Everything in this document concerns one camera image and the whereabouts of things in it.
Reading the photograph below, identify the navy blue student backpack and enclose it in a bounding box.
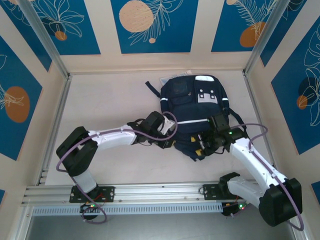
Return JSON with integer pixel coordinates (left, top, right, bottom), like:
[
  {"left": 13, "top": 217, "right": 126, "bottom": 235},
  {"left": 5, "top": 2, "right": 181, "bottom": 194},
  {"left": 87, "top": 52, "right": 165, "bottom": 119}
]
[{"left": 144, "top": 74, "right": 248, "bottom": 163}]

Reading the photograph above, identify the blue white tissue packet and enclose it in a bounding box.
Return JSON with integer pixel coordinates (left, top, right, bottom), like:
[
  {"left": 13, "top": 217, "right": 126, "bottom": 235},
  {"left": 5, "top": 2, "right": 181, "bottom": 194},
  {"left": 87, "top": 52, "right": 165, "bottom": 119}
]
[{"left": 159, "top": 70, "right": 192, "bottom": 86}]

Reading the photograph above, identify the black controller board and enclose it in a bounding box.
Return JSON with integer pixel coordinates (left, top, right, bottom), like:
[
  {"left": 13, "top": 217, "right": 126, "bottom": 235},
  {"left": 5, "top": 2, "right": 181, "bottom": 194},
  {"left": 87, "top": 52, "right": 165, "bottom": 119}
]
[
  {"left": 79, "top": 202, "right": 102, "bottom": 214},
  {"left": 221, "top": 201, "right": 249, "bottom": 218}
]

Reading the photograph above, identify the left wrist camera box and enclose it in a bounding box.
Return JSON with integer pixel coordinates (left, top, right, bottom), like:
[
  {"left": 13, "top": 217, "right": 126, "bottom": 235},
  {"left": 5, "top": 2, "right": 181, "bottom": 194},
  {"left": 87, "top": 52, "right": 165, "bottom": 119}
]
[{"left": 159, "top": 119, "right": 176, "bottom": 133}]

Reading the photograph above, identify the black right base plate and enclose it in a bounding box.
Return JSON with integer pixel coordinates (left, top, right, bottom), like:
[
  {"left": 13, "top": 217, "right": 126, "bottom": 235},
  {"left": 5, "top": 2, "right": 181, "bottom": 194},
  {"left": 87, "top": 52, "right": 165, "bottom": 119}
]
[{"left": 201, "top": 183, "right": 250, "bottom": 201}]

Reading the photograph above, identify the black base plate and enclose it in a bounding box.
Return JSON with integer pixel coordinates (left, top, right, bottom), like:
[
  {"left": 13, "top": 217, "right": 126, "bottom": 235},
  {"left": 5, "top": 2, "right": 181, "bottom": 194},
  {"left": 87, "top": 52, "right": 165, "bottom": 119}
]
[
  {"left": 201, "top": 183, "right": 250, "bottom": 201},
  {"left": 69, "top": 185, "right": 116, "bottom": 203}
]

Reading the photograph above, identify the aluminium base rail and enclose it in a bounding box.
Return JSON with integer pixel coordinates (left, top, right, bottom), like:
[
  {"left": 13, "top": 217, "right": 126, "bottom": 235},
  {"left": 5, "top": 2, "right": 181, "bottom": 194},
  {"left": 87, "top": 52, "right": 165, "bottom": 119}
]
[{"left": 22, "top": 180, "right": 297, "bottom": 206}]

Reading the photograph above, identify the grey slotted cable duct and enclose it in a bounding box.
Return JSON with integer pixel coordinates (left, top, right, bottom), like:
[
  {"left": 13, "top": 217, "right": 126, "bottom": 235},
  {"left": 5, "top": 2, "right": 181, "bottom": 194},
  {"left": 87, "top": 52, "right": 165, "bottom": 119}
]
[{"left": 32, "top": 201, "right": 224, "bottom": 216}]

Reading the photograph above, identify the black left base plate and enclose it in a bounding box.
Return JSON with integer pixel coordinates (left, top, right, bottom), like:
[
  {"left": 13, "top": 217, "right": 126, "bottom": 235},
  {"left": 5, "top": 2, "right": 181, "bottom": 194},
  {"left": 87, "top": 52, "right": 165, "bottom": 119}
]
[{"left": 69, "top": 185, "right": 116, "bottom": 203}]

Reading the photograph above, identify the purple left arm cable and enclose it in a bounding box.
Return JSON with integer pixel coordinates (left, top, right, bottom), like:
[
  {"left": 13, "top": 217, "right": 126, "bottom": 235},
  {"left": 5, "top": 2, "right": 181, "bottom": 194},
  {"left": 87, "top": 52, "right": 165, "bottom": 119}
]
[{"left": 56, "top": 111, "right": 179, "bottom": 225}]

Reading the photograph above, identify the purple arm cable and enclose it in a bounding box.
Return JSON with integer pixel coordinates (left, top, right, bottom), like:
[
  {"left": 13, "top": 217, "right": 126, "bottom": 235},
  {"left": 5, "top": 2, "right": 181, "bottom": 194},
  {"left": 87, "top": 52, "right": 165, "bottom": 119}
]
[
  {"left": 56, "top": 111, "right": 179, "bottom": 225},
  {"left": 224, "top": 123, "right": 305, "bottom": 231}
]

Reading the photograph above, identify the aluminium corner post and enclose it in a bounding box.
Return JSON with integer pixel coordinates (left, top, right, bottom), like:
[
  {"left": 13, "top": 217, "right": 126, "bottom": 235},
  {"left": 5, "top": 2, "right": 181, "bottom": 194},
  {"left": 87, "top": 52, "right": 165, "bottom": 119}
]
[
  {"left": 242, "top": 0, "right": 291, "bottom": 77},
  {"left": 18, "top": 0, "right": 72, "bottom": 80}
]

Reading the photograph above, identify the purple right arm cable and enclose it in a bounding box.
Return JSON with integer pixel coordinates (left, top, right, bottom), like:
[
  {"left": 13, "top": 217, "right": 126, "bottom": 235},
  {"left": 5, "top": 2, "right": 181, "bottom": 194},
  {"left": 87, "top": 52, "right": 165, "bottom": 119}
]
[{"left": 224, "top": 123, "right": 305, "bottom": 231}]

